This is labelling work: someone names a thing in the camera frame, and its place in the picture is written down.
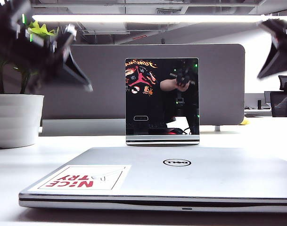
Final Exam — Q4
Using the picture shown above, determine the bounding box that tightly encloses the silver Dell laptop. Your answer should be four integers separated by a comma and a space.
18, 147, 287, 214

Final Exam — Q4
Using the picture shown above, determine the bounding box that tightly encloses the white partition base ledge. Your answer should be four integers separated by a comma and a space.
39, 119, 126, 137

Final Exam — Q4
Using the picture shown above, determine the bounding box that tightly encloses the white red Nice Try sticker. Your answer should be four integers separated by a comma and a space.
38, 165, 132, 191

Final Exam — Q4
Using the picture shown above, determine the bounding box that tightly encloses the grey fabric desk partition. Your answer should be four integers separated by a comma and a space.
41, 43, 246, 126

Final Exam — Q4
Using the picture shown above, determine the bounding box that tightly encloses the artificial green leafy plant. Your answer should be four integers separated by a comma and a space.
0, 20, 60, 95

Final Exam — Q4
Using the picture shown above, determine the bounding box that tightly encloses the square mirror with silver stand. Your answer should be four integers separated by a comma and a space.
124, 57, 200, 145

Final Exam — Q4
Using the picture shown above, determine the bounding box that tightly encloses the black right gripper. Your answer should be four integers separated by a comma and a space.
256, 18, 287, 80

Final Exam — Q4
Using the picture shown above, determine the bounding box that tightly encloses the long ceiling light strip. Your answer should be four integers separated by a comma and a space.
31, 14, 287, 24

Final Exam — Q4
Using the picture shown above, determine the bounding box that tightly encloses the black mesh office chair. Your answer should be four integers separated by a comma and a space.
270, 75, 287, 118

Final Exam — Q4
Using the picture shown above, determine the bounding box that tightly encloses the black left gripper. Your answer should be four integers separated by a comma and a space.
0, 0, 94, 93

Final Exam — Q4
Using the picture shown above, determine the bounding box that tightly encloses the white ribbed plant pot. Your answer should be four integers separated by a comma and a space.
0, 94, 45, 150

